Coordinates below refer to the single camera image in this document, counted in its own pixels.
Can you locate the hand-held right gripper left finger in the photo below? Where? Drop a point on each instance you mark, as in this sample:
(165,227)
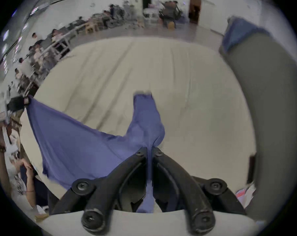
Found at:
(106,190)

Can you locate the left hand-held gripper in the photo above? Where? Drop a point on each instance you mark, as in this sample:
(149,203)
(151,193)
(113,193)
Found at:
(1,109)

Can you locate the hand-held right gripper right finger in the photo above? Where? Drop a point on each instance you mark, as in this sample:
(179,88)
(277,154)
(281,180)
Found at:
(185,185)

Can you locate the blue shirt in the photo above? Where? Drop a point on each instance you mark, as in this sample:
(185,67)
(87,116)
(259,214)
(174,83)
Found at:
(89,149)

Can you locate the person's left forearm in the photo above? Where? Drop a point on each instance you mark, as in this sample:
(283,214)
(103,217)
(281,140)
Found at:
(3,171)

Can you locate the group of people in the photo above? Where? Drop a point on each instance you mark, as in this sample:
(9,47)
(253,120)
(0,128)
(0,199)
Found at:
(143,11)
(37,58)

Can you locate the row of tables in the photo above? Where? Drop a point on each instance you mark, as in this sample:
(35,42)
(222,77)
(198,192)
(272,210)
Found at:
(65,37)

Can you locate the grey padded headboard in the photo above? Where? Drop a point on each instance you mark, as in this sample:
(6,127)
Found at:
(278,107)

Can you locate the blue cloth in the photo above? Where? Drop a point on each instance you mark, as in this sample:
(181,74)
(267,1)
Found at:
(239,32)

